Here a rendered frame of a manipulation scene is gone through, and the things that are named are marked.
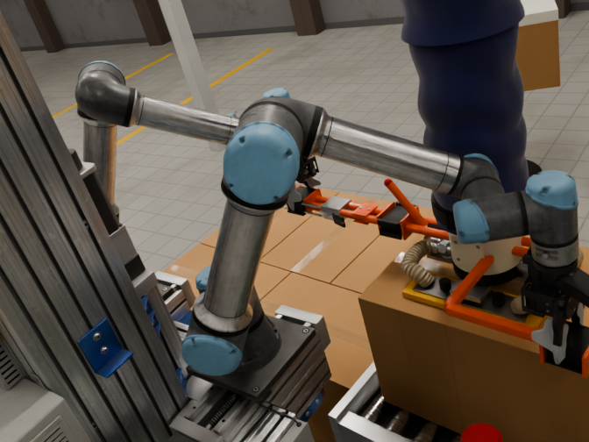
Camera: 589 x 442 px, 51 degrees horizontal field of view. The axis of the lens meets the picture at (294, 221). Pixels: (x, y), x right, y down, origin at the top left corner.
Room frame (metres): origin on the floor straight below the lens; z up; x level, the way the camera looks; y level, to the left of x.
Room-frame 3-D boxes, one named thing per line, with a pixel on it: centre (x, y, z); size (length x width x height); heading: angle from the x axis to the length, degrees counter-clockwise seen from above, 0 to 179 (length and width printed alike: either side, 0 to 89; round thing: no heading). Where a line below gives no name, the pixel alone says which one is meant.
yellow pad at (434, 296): (1.15, -0.36, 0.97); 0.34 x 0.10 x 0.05; 40
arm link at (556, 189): (0.83, -0.41, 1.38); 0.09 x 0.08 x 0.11; 76
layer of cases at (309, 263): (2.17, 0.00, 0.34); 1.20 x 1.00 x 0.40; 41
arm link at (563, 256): (0.83, -0.41, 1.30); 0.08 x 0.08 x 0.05
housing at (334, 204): (1.56, -0.13, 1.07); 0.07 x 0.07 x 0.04; 40
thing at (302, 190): (1.67, -0.05, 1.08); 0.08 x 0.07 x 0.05; 40
